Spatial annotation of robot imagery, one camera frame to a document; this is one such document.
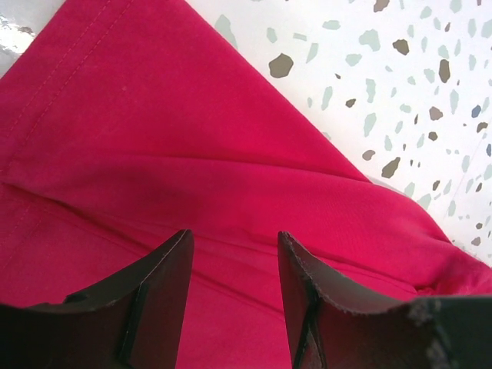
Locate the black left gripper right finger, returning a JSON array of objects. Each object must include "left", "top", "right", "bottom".
[{"left": 278, "top": 232, "right": 491, "bottom": 368}]

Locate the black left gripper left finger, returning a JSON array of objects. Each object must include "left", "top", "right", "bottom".
[{"left": 1, "top": 230, "right": 194, "bottom": 368}]

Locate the magenta t shirt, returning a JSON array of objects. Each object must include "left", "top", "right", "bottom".
[{"left": 1, "top": 1, "right": 491, "bottom": 368}]

